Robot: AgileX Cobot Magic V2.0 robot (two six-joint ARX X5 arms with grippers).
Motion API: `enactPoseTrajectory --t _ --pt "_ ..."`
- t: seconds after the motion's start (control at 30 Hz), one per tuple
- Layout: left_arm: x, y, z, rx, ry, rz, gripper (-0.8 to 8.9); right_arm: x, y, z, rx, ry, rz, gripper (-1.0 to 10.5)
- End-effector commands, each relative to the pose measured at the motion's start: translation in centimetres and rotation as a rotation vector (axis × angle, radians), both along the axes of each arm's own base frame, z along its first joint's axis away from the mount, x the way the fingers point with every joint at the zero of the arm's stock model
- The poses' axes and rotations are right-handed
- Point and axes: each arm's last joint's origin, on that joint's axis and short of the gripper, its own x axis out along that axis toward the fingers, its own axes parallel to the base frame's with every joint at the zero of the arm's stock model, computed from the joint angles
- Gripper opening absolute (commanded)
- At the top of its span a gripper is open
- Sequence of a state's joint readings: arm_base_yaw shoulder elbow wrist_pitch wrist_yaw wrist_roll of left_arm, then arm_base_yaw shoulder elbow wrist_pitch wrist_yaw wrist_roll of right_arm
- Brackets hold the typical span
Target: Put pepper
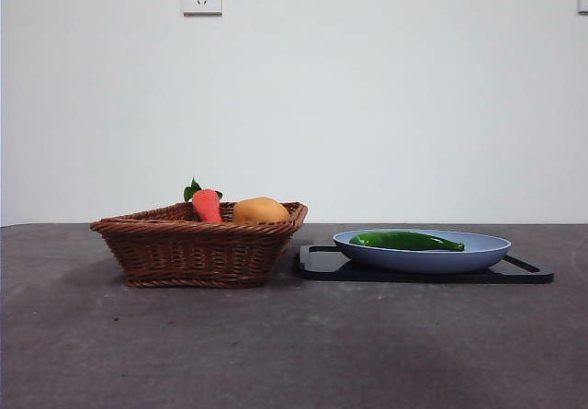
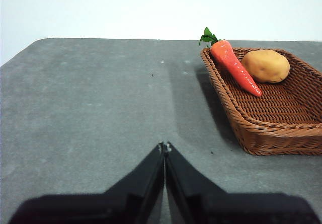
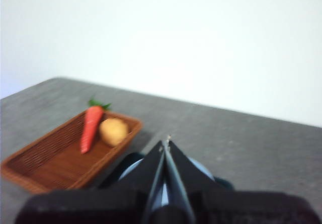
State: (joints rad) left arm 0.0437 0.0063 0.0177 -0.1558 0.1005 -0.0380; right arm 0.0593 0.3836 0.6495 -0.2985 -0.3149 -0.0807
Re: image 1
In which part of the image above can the green toy pepper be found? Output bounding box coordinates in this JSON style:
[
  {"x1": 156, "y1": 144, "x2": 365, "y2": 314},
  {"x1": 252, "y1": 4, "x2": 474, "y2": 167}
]
[{"x1": 348, "y1": 230, "x2": 466, "y2": 252}]

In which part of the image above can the orange toy carrot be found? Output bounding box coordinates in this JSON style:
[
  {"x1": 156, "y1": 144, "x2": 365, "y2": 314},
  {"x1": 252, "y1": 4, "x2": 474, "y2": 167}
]
[{"x1": 184, "y1": 176, "x2": 225, "y2": 223}]

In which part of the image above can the brown wicker basket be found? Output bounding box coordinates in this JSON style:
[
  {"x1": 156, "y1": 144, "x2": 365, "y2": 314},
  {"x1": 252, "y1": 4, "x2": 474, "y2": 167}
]
[{"x1": 89, "y1": 200, "x2": 310, "y2": 289}]

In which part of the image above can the blue round plate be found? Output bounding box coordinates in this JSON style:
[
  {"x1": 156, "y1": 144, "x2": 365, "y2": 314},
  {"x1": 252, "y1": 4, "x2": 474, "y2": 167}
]
[{"x1": 333, "y1": 229, "x2": 513, "y2": 275}]

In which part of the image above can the yellow-brown toy potato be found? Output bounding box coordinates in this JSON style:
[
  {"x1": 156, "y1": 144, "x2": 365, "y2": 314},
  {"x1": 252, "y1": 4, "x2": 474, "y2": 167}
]
[{"x1": 232, "y1": 196, "x2": 292, "y2": 223}]

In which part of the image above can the black rectangular tray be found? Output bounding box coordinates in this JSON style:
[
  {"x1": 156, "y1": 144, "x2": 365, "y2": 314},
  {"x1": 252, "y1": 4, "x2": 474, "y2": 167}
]
[{"x1": 293, "y1": 244, "x2": 556, "y2": 284}]

